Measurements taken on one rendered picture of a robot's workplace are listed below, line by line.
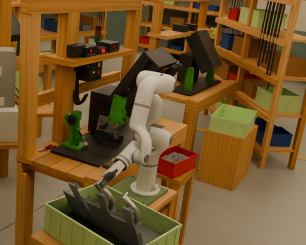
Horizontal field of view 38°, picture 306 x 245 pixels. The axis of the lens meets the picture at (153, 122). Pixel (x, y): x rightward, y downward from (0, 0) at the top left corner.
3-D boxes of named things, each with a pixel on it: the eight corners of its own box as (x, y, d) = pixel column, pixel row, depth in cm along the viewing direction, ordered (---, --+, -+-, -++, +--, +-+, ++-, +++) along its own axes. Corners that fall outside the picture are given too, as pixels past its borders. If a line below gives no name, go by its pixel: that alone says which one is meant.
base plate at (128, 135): (164, 128, 402) (165, 126, 401) (100, 168, 306) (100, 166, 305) (124, 117, 418) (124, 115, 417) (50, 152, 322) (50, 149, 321)
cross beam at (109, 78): (119, 80, 422) (120, 71, 419) (27, 110, 308) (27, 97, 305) (115, 79, 424) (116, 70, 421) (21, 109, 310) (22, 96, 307)
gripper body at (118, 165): (111, 161, 236) (98, 175, 229) (120, 155, 228) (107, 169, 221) (121, 171, 237) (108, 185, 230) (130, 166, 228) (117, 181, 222)
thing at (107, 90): (124, 127, 386) (128, 89, 375) (106, 136, 359) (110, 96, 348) (106, 122, 392) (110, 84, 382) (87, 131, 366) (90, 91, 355)
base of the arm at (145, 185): (165, 189, 290) (169, 164, 284) (148, 200, 275) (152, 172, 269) (142, 179, 300) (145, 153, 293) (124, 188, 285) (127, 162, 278)
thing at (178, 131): (185, 139, 418) (187, 124, 414) (100, 203, 287) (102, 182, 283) (171, 135, 424) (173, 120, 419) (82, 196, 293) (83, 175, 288)
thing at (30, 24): (129, 111, 436) (140, 9, 406) (26, 159, 306) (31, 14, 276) (121, 109, 440) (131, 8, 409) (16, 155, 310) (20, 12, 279)
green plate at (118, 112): (125, 124, 347) (131, 97, 345) (120, 124, 339) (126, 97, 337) (112, 121, 351) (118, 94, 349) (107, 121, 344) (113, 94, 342)
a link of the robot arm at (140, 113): (164, 110, 235) (150, 166, 234) (140, 105, 244) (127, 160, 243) (155, 107, 228) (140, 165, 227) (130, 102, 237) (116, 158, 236)
